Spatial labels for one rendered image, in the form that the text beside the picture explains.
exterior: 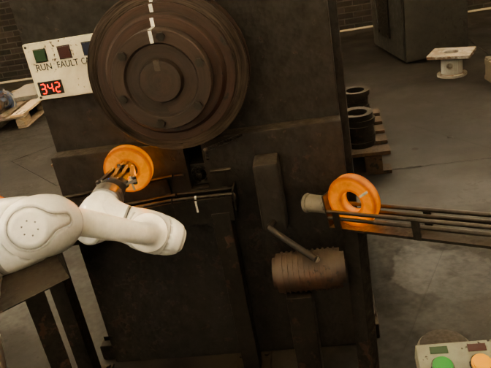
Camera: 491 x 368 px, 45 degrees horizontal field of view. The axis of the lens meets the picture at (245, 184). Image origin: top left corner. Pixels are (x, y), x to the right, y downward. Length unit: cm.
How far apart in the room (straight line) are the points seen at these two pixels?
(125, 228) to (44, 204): 40
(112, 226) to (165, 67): 51
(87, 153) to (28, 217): 103
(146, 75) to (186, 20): 19
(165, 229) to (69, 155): 61
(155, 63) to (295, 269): 72
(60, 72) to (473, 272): 179
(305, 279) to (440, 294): 86
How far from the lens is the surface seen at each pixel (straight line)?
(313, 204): 177
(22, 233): 99
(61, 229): 102
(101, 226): 132
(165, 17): 167
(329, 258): 179
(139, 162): 187
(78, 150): 206
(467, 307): 245
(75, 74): 196
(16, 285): 193
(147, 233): 144
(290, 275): 179
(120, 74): 168
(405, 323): 237
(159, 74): 165
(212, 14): 168
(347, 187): 168
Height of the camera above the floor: 147
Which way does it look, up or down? 24 degrees down
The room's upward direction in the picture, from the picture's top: 10 degrees counter-clockwise
